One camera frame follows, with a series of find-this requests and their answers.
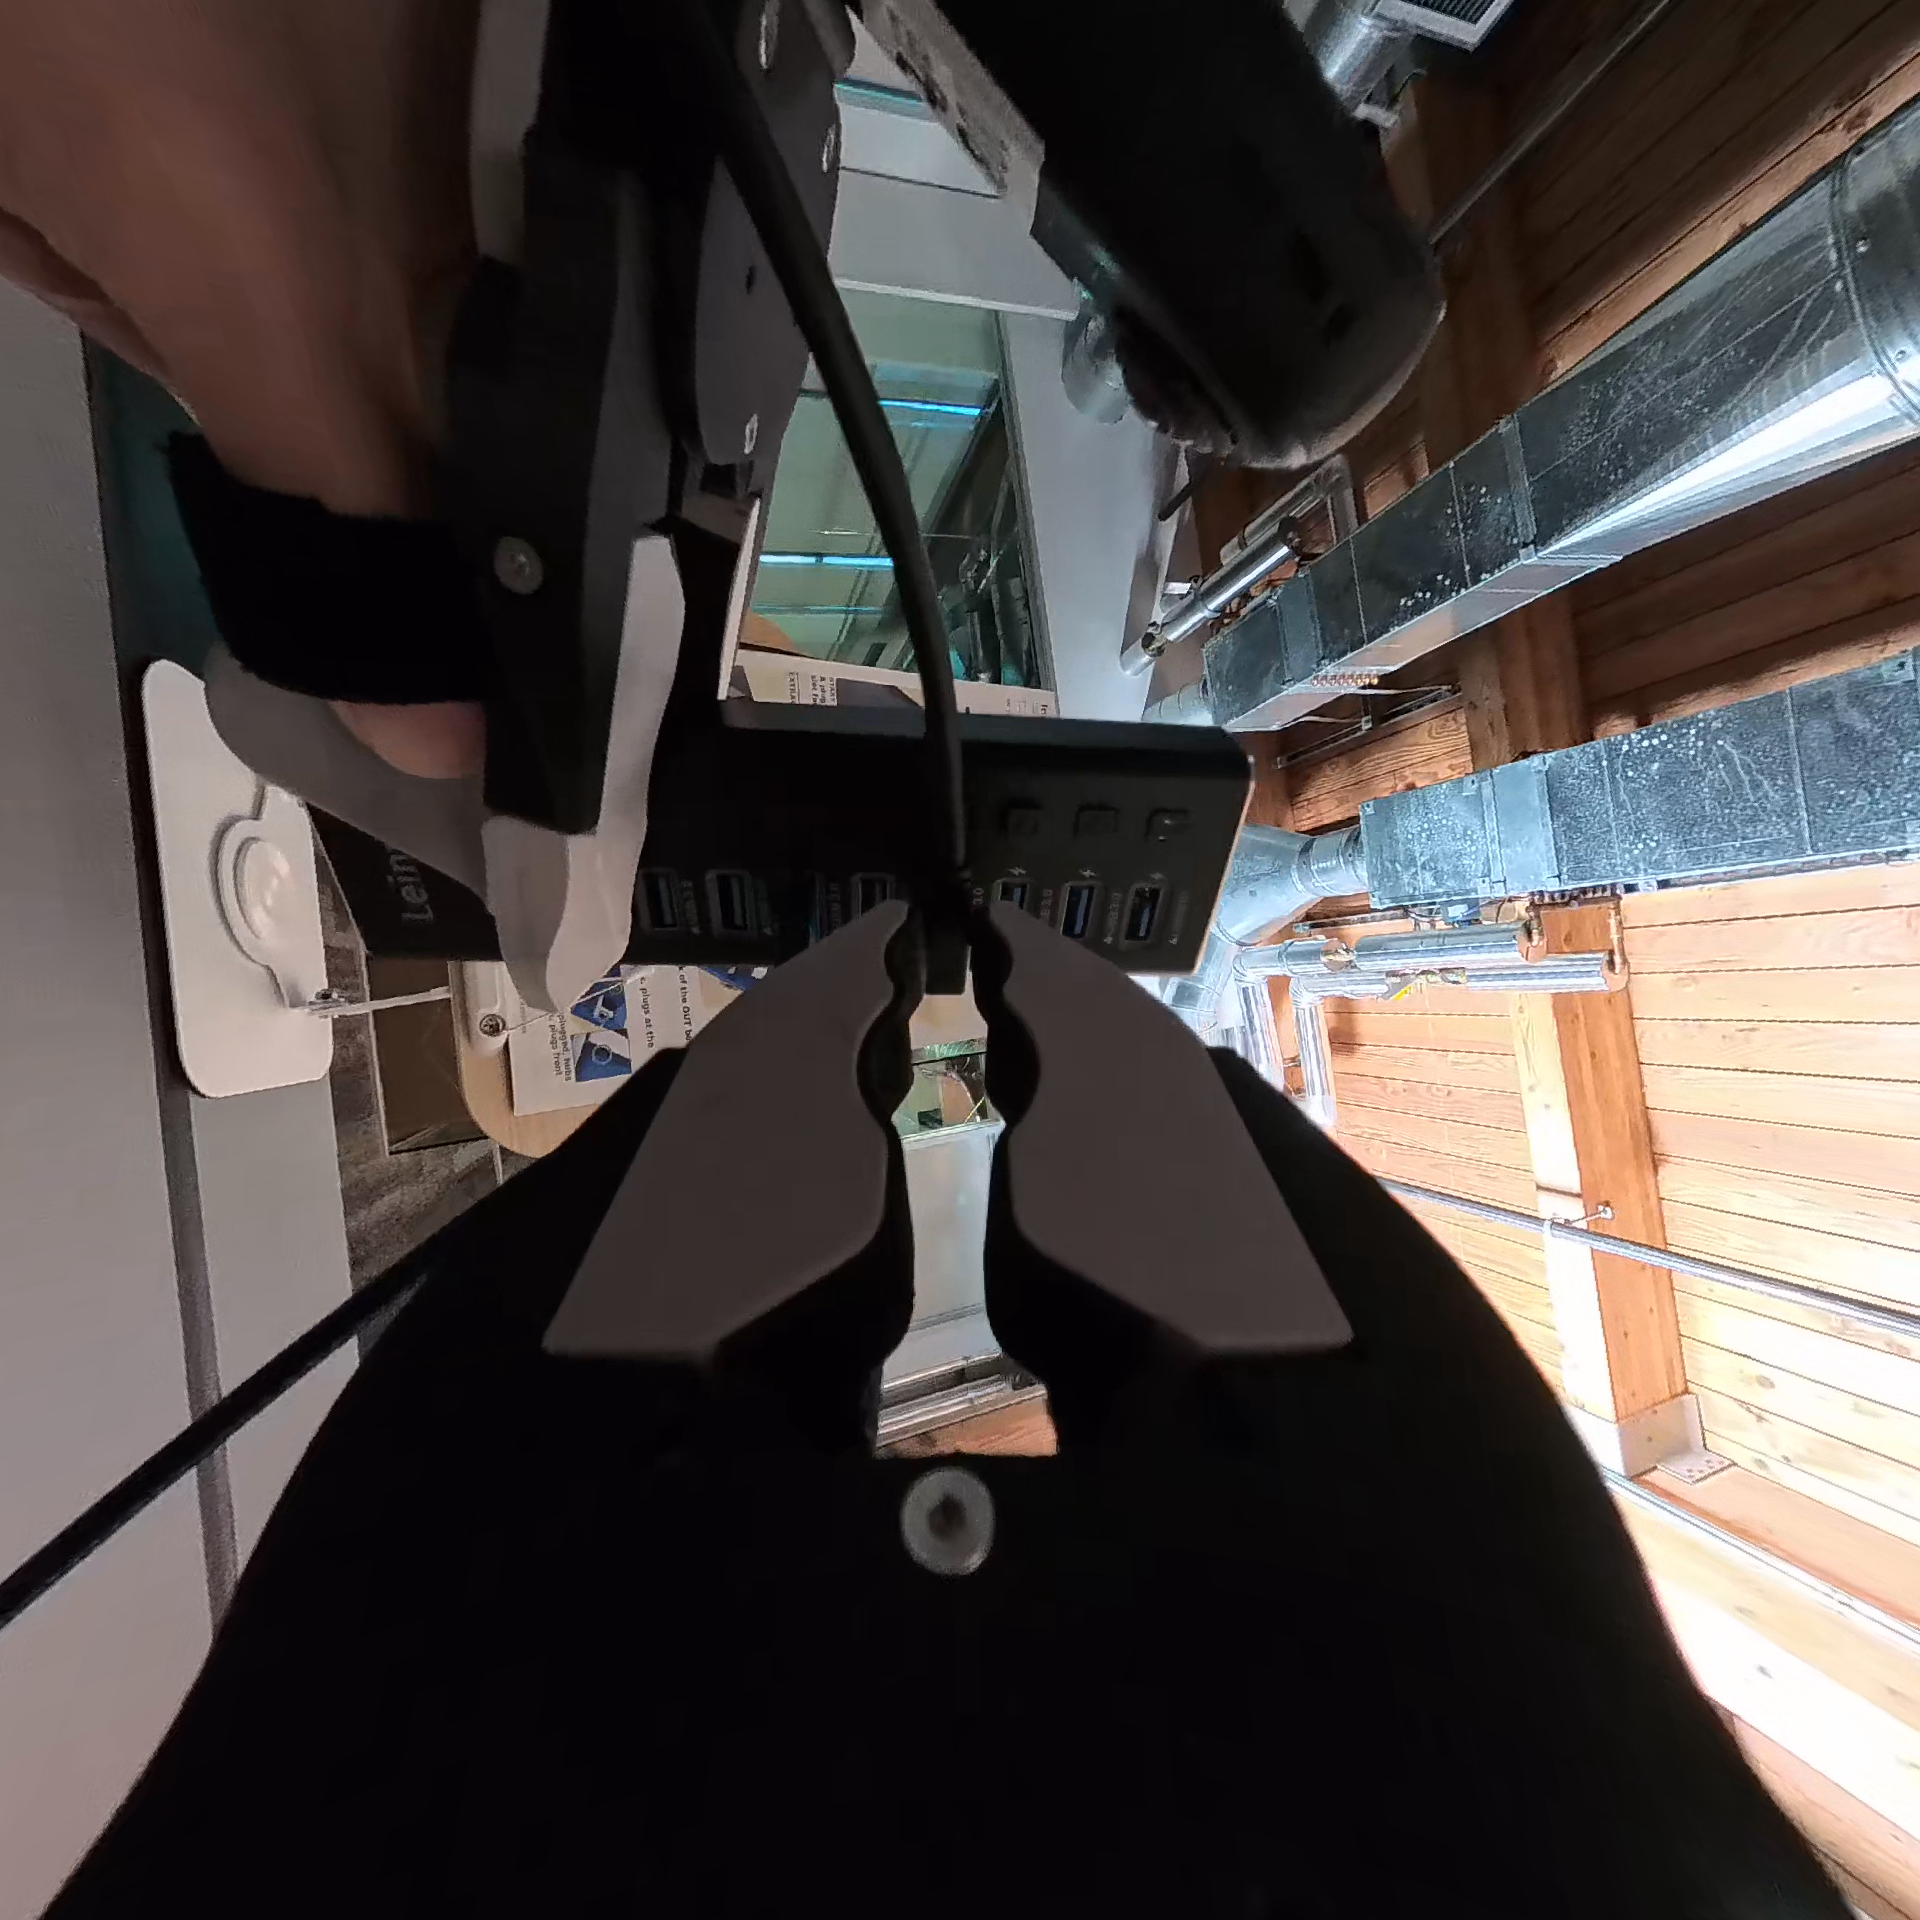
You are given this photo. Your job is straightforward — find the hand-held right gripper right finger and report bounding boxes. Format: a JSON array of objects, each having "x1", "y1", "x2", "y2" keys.
[{"x1": 979, "y1": 902, "x2": 1360, "y2": 1454}]

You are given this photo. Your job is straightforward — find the wooden instruction board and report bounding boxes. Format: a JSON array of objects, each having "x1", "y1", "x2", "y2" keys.
[{"x1": 457, "y1": 644, "x2": 1059, "y2": 1161}]

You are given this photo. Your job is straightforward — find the brown cardboard box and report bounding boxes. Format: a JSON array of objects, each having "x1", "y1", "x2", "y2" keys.
[{"x1": 368, "y1": 989, "x2": 501, "y2": 1157}]

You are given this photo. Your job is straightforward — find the dark rectangular metal duct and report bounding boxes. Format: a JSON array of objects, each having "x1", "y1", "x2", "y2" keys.
[{"x1": 1359, "y1": 652, "x2": 1920, "y2": 912}]

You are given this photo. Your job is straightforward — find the round duct with grille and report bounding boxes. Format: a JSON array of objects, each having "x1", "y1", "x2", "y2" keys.
[{"x1": 1289, "y1": 0, "x2": 1521, "y2": 109}]

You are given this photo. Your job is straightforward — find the black USB cable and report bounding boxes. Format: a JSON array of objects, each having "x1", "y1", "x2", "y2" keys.
[{"x1": 0, "y1": 0, "x2": 985, "y2": 1636}]

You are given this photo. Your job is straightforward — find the rectangular metal air duct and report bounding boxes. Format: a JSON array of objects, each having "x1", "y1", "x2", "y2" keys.
[{"x1": 1201, "y1": 88, "x2": 1920, "y2": 735}]

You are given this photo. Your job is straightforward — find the person's left hand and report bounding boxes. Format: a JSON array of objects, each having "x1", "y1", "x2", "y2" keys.
[{"x1": 0, "y1": 0, "x2": 528, "y2": 782}]

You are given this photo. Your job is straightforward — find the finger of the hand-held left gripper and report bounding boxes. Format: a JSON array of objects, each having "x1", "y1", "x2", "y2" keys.
[{"x1": 483, "y1": 532, "x2": 692, "y2": 1016}]

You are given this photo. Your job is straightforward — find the black USB hub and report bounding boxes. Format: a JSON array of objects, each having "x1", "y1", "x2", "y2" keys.
[{"x1": 306, "y1": 697, "x2": 1256, "y2": 976}]

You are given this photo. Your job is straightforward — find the silver pipe fitting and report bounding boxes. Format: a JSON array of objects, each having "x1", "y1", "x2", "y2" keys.
[{"x1": 1119, "y1": 503, "x2": 1353, "y2": 680}]

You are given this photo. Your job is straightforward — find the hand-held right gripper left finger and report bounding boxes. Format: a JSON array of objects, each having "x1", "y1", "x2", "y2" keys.
[{"x1": 545, "y1": 902, "x2": 923, "y2": 1454}]

